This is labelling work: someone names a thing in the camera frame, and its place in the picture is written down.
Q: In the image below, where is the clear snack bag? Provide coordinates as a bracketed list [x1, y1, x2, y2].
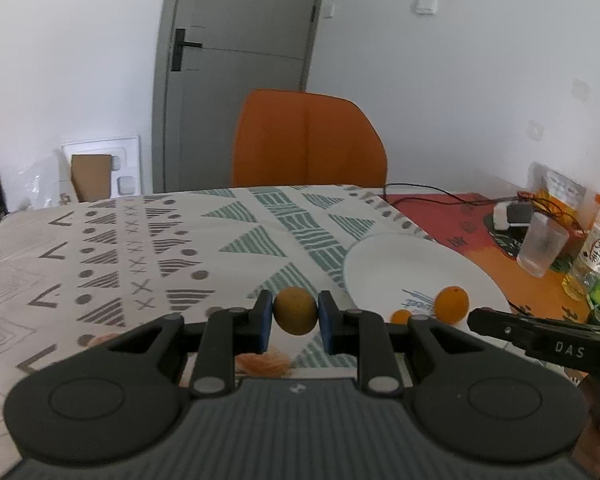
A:
[527, 161, 589, 212]

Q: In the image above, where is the peeled pomelo segment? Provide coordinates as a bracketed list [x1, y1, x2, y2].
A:
[87, 332, 123, 349]
[236, 352, 294, 379]

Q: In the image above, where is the orange chair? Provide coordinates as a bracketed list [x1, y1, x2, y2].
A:
[231, 89, 389, 189]

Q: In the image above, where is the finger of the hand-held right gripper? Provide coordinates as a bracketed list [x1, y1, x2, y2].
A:
[466, 307, 535, 352]

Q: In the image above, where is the white plate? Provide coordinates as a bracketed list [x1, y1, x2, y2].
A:
[342, 232, 512, 333]

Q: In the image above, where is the brown cardboard box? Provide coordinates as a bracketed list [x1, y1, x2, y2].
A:
[71, 154, 115, 203]

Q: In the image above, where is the black charger plug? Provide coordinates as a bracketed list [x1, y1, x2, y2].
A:
[507, 203, 534, 226]

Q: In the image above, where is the large round orange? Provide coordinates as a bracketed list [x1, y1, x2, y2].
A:
[432, 285, 470, 324]

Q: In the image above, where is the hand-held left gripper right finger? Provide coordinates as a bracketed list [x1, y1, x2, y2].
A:
[318, 290, 484, 396]

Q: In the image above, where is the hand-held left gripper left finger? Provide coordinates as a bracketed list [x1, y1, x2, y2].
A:
[95, 290, 274, 398]

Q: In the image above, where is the white power strip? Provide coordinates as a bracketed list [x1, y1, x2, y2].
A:
[492, 201, 536, 234]

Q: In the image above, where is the clear bottle with yellow liquid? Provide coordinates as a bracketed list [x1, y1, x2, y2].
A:
[562, 189, 600, 302]

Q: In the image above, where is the red orange printed mat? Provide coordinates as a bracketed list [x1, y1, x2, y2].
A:
[387, 191, 600, 386]

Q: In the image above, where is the grey door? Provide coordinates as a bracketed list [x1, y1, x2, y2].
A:
[152, 0, 330, 195]

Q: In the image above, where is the brownish yellow round fruit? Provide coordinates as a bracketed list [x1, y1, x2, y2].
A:
[272, 287, 317, 337]

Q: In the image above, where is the white foam packaging tray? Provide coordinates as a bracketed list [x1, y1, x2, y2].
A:
[61, 135, 142, 204]

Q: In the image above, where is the black door handle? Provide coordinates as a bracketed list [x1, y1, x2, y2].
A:
[171, 28, 204, 72]

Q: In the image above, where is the black cable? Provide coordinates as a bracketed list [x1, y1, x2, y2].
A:
[382, 182, 503, 207]

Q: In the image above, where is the patterned white tablecloth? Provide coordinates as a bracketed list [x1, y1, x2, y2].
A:
[0, 185, 438, 478]

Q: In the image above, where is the clear plastic cup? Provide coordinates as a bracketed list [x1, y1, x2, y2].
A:
[517, 210, 571, 279]

